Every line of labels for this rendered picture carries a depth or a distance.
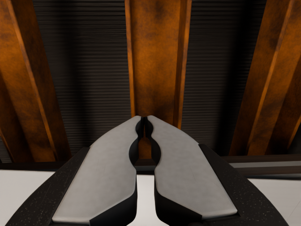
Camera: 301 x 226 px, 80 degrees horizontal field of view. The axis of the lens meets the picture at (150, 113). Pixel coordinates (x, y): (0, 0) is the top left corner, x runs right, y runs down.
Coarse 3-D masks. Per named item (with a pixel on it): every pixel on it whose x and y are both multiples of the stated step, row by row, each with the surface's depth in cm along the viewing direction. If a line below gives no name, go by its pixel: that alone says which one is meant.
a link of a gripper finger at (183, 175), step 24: (144, 120) 14; (168, 144) 10; (192, 144) 10; (168, 168) 8; (192, 168) 8; (168, 192) 7; (192, 192) 7; (216, 192) 7; (168, 216) 7; (192, 216) 6; (216, 216) 6
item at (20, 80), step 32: (0, 0) 24; (0, 32) 26; (32, 32) 25; (0, 64) 28; (32, 64) 25; (0, 96) 28; (32, 96) 31; (0, 128) 28; (32, 128) 33; (64, 128) 34; (32, 160) 36; (64, 160) 34
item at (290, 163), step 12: (228, 156) 21; (240, 156) 21; (252, 156) 21; (264, 156) 21; (276, 156) 21; (288, 156) 21; (300, 156) 21; (0, 168) 19; (12, 168) 19; (24, 168) 19; (36, 168) 19; (48, 168) 19; (144, 168) 20; (240, 168) 20; (252, 168) 20; (264, 168) 20; (276, 168) 20; (288, 168) 20; (300, 168) 20
